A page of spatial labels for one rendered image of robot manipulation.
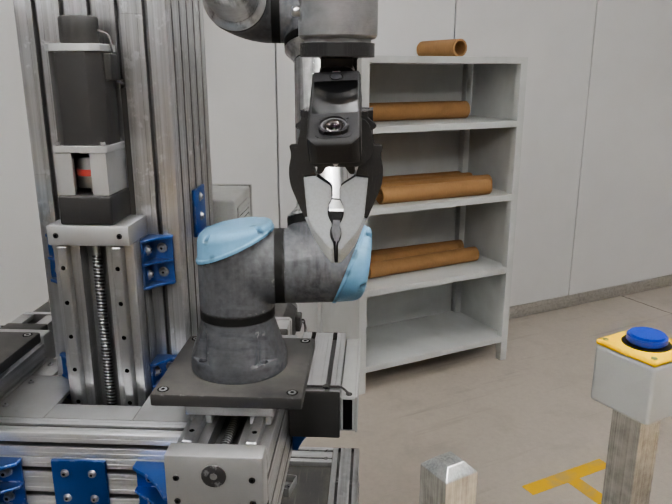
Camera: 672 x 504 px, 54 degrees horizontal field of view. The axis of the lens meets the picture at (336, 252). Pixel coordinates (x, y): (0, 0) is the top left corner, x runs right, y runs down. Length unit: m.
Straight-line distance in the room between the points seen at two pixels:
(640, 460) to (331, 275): 0.47
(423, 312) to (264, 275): 2.89
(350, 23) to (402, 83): 2.86
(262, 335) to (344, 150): 0.52
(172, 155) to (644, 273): 4.25
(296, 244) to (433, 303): 2.90
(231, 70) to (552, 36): 1.90
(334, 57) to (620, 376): 0.43
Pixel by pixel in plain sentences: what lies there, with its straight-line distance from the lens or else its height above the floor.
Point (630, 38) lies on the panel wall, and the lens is 4.57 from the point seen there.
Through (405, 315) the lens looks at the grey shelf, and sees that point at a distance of 3.76.
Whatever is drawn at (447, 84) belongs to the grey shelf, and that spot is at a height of 1.42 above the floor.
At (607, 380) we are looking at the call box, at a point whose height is 1.18.
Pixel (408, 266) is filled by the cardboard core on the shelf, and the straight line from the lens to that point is 3.29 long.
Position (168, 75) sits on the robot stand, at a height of 1.48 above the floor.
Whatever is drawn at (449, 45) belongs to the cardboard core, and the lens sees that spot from 3.23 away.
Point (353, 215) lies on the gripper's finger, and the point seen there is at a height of 1.36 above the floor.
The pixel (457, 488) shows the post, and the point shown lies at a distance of 0.60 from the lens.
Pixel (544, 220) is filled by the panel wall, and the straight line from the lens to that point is 4.25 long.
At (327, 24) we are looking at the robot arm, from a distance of 0.62.
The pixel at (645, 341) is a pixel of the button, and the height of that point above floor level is 1.23.
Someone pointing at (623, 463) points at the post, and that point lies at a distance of 0.80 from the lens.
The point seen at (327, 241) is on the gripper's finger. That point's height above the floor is 1.33.
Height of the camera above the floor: 1.49
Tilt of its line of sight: 15 degrees down
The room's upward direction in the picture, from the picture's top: straight up
